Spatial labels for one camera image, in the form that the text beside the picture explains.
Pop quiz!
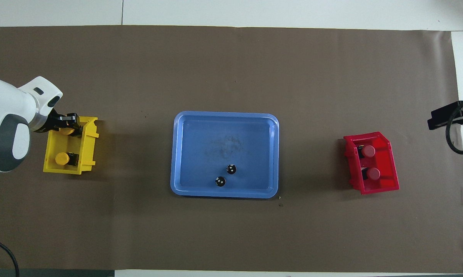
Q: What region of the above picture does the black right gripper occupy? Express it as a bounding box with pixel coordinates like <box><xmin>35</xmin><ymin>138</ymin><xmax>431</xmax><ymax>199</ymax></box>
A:
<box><xmin>427</xmin><ymin>101</ymin><xmax>463</xmax><ymax>130</ymax></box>

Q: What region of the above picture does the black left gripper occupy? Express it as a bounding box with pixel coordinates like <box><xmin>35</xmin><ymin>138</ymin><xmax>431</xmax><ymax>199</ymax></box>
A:
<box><xmin>35</xmin><ymin>109</ymin><xmax>83</xmax><ymax>137</ymax></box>

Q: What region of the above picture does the yellow push button switch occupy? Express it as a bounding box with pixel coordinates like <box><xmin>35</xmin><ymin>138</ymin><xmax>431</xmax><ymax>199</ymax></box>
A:
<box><xmin>58</xmin><ymin>127</ymin><xmax>82</xmax><ymax>138</ymax></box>
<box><xmin>55</xmin><ymin>152</ymin><xmax>80</xmax><ymax>167</ymax></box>

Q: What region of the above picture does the red push button switch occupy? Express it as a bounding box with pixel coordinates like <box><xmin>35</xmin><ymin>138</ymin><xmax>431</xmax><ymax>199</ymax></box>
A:
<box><xmin>361</xmin><ymin>167</ymin><xmax>381</xmax><ymax>181</ymax></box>
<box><xmin>356</xmin><ymin>144</ymin><xmax>376</xmax><ymax>159</ymax></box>

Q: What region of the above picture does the yellow plastic storage bin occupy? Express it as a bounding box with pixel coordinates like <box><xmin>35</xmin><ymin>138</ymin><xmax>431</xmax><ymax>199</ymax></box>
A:
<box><xmin>43</xmin><ymin>115</ymin><xmax>100</xmax><ymax>175</ymax></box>

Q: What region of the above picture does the red plastic storage bin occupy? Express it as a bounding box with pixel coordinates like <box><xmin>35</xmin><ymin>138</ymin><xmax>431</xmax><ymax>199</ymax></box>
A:
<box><xmin>343</xmin><ymin>132</ymin><xmax>400</xmax><ymax>195</ymax></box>

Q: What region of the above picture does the brown paper table mat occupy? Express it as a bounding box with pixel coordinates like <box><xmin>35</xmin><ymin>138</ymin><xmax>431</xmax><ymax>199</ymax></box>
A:
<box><xmin>0</xmin><ymin>25</ymin><xmax>463</xmax><ymax>273</ymax></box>

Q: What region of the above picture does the blue plastic tray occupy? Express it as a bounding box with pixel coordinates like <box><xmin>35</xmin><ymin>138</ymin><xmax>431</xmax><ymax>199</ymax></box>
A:
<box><xmin>170</xmin><ymin>111</ymin><xmax>280</xmax><ymax>199</ymax></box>

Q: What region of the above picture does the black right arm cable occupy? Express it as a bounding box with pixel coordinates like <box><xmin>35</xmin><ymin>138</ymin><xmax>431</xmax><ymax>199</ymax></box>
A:
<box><xmin>446</xmin><ymin>98</ymin><xmax>463</xmax><ymax>155</ymax></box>

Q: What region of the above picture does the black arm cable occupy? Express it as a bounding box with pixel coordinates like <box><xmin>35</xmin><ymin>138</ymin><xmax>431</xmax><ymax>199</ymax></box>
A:
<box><xmin>446</xmin><ymin>98</ymin><xmax>463</xmax><ymax>155</ymax></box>
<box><xmin>0</xmin><ymin>235</ymin><xmax>20</xmax><ymax>277</ymax></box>

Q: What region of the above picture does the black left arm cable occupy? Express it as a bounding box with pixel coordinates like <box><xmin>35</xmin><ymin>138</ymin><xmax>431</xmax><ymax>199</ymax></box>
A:
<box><xmin>0</xmin><ymin>235</ymin><xmax>20</xmax><ymax>277</ymax></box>

